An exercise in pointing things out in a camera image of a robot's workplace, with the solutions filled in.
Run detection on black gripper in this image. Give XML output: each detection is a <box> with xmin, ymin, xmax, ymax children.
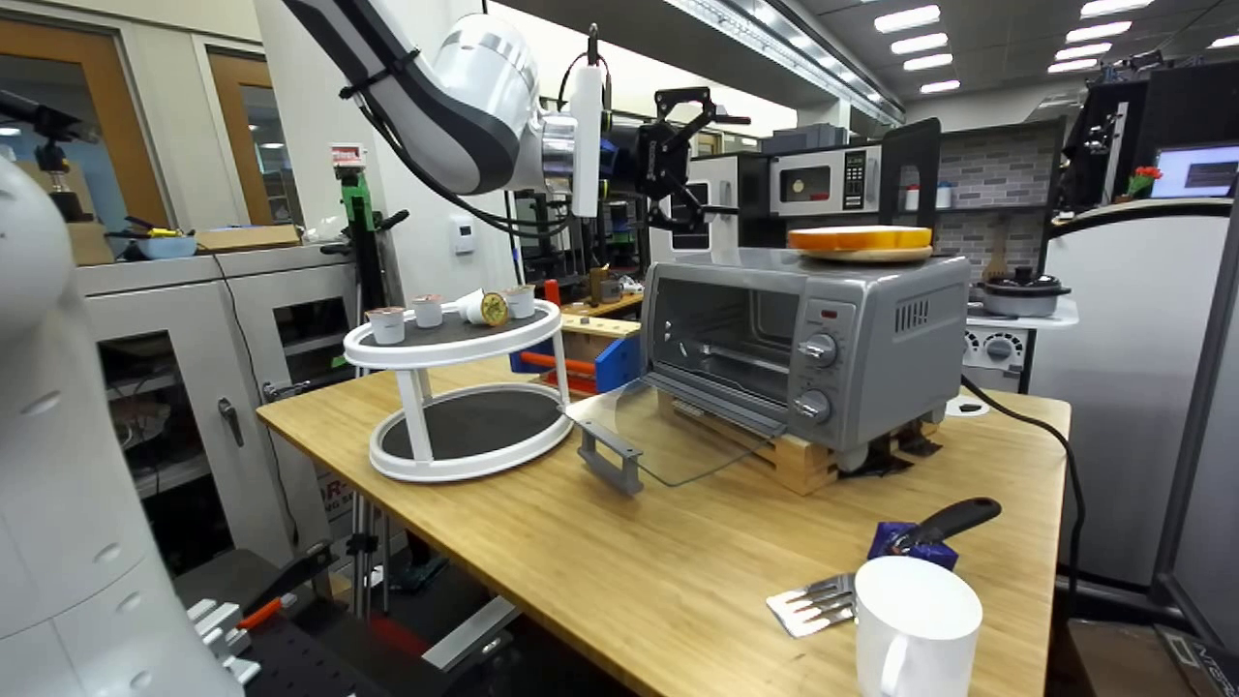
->
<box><xmin>604</xmin><ymin>87</ymin><xmax>753</xmax><ymax>246</ymax></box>

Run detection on yellow plate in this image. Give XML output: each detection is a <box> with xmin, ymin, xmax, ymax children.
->
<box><xmin>786</xmin><ymin>223</ymin><xmax>937</xmax><ymax>261</ymax></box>

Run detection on silver toaster oven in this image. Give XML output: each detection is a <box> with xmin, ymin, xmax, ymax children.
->
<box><xmin>638</xmin><ymin>248</ymin><xmax>977</xmax><ymax>476</ymax></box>

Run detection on round wooden plate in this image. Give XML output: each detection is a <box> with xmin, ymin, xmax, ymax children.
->
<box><xmin>793</xmin><ymin>238</ymin><xmax>937</xmax><ymax>272</ymax></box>

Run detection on black arched stand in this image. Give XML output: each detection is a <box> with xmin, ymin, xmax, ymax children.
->
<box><xmin>885</xmin><ymin>115</ymin><xmax>946</xmax><ymax>246</ymax></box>

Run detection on wooden toy tool bench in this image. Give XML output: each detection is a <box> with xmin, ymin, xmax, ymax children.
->
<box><xmin>515</xmin><ymin>274</ymin><xmax>646</xmax><ymax>399</ymax></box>

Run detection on wooden base block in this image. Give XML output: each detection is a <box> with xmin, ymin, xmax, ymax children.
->
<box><xmin>663</xmin><ymin>393</ymin><xmax>946</xmax><ymax>501</ymax></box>

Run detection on white two-tier turntable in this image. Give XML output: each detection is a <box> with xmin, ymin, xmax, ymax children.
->
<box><xmin>342</xmin><ymin>300</ymin><xmax>576</xmax><ymax>489</ymax></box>

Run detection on toy cooking pot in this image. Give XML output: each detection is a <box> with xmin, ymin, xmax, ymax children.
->
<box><xmin>977</xmin><ymin>263</ymin><xmax>1078</xmax><ymax>321</ymax></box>

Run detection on blue packet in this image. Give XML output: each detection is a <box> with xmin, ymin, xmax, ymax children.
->
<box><xmin>863</xmin><ymin>518</ymin><xmax>963</xmax><ymax>572</ymax></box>

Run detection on wooden board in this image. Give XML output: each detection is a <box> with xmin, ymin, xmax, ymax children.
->
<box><xmin>190</xmin><ymin>226</ymin><xmax>308</xmax><ymax>256</ymax></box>

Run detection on whiteboard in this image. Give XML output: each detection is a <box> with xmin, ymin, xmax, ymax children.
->
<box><xmin>1025</xmin><ymin>192</ymin><xmax>1239</xmax><ymax>652</ymax></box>

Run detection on computer monitor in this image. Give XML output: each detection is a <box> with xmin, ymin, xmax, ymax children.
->
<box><xmin>1150</xmin><ymin>141</ymin><xmax>1239</xmax><ymax>206</ymax></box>

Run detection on grey storage cabinet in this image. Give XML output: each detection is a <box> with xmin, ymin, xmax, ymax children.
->
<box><xmin>80</xmin><ymin>246</ymin><xmax>367</xmax><ymax>572</ymax></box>

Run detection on white mug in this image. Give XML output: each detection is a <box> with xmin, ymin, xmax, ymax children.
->
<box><xmin>854</xmin><ymin>554</ymin><xmax>989</xmax><ymax>697</ymax></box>

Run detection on aluminium bar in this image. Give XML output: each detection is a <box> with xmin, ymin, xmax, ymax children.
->
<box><xmin>420</xmin><ymin>594</ymin><xmax>523</xmax><ymax>676</ymax></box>

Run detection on blue bowl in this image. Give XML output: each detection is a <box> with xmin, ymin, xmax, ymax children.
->
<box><xmin>133</xmin><ymin>230</ymin><xmax>203</xmax><ymax>263</ymax></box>

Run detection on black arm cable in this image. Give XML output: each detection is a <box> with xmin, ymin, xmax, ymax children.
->
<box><xmin>333</xmin><ymin>20</ymin><xmax>614</xmax><ymax>248</ymax></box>

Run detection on white wall thermostat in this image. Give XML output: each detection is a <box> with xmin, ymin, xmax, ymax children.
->
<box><xmin>446</xmin><ymin>211</ymin><xmax>482</xmax><ymax>261</ymax></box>

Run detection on black power cable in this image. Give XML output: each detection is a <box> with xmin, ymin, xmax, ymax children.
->
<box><xmin>962</xmin><ymin>377</ymin><xmax>1087</xmax><ymax>612</ymax></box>

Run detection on red handled tool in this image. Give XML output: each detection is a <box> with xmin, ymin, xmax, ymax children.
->
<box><xmin>237</xmin><ymin>538</ymin><xmax>342</xmax><ymax>634</ymax></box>

